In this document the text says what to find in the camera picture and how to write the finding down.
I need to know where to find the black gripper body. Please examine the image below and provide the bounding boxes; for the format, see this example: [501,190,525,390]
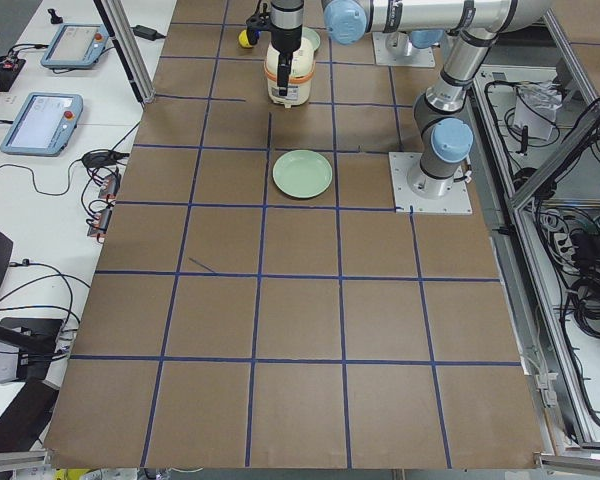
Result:
[246,0,304,65]

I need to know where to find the green plate near arm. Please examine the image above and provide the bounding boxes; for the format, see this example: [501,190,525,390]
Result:
[302,27,321,51]
[272,150,333,199]

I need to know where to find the yellow lemon toy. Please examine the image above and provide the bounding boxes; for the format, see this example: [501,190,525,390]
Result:
[238,29,256,49]

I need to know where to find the black power adapter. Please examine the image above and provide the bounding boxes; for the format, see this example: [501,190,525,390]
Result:
[132,25,165,41]

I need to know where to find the blue teach pendant far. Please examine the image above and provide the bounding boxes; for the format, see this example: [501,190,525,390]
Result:
[40,24,109,69]

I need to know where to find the blue teach pendant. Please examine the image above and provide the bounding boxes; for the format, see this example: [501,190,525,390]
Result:
[0,92,84,157]
[40,24,109,69]

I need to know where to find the blue teach pendant near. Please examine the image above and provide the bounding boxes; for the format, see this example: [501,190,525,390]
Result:
[0,92,84,157]

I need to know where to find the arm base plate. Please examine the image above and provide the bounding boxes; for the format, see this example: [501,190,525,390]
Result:
[389,152,473,216]
[373,32,435,68]

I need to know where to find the aluminium frame post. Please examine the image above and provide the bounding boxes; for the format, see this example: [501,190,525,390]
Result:
[93,0,156,105]

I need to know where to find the black coiled cable bundle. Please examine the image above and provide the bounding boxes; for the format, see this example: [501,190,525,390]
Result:
[559,269,600,341]

